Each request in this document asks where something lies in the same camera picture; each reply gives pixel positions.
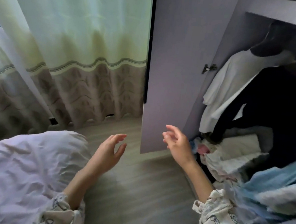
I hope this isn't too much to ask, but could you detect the person's right hand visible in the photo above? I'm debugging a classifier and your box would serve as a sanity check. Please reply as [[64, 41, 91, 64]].
[[159, 124, 201, 171]]

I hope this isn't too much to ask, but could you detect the person's left hand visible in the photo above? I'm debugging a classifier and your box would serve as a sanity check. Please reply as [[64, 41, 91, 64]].
[[89, 131, 128, 177]]

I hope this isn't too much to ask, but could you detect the white wardrobe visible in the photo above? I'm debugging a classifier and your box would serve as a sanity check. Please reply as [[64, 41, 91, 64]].
[[131, 0, 296, 224]]

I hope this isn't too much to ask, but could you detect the pale pink duvet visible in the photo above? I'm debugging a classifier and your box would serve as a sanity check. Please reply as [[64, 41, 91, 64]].
[[0, 124, 95, 224]]

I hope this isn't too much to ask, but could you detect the person's right forearm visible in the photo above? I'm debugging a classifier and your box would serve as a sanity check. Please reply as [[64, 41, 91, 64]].
[[176, 158, 269, 224]]

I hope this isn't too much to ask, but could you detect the person's left forearm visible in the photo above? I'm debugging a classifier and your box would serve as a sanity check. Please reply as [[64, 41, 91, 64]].
[[40, 158, 107, 224]]

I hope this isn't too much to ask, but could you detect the pile of folded clothes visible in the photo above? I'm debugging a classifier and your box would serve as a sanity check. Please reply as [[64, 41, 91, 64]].
[[188, 127, 272, 188]]

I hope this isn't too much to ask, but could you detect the white hanging garment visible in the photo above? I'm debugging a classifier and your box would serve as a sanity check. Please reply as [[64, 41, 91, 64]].
[[198, 44, 296, 142]]

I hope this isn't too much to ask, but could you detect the metal door hinge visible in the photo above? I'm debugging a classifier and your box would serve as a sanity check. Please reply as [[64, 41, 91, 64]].
[[201, 62, 219, 76]]

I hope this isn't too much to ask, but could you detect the light blue folded cloth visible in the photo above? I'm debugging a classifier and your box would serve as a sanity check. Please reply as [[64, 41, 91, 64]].
[[231, 150, 296, 224]]

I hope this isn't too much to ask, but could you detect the black hanging garment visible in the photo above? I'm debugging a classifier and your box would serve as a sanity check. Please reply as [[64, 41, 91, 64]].
[[206, 53, 296, 178]]

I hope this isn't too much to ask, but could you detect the pale green patterned curtain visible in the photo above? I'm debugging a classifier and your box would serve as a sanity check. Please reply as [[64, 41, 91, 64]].
[[0, 0, 154, 153]]

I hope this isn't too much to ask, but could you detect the dark clothes hanger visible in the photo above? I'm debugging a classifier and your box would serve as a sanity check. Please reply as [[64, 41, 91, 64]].
[[248, 20, 296, 62]]

